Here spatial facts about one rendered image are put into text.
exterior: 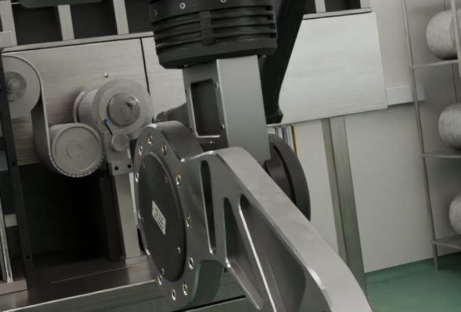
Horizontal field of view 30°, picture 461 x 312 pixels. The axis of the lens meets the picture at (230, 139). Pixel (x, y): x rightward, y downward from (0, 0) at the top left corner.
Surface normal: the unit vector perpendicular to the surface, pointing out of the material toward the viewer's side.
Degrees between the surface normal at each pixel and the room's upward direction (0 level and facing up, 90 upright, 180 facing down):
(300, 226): 29
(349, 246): 90
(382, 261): 90
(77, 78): 90
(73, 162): 90
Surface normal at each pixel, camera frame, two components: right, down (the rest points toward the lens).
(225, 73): 0.39, 0.00
